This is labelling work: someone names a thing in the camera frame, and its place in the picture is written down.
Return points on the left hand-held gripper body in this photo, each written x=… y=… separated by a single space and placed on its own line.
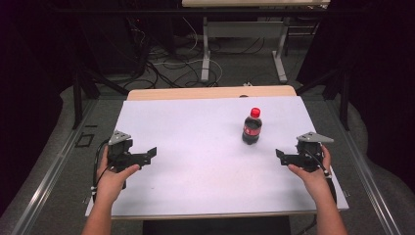
x=119 y=152

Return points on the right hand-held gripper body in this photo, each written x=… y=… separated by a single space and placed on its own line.
x=308 y=153

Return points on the dark soda bottle red label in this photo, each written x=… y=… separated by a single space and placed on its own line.
x=252 y=130

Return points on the red bottle cap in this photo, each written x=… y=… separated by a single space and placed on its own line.
x=255 y=112

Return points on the person's right hand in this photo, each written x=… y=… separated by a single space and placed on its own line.
x=310 y=178

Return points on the person's left hand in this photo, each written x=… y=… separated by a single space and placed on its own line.
x=112 y=181

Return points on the white board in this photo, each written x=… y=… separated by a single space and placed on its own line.
x=202 y=163

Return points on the black metal stand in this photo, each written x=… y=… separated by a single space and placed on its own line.
x=343 y=98
x=78 y=98

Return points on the light wooden table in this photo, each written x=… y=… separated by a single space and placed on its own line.
x=195 y=93

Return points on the white desk with metal legs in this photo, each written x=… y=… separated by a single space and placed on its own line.
x=244 y=29

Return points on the metal floor rail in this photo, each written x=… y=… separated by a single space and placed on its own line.
x=49 y=176
x=362 y=169

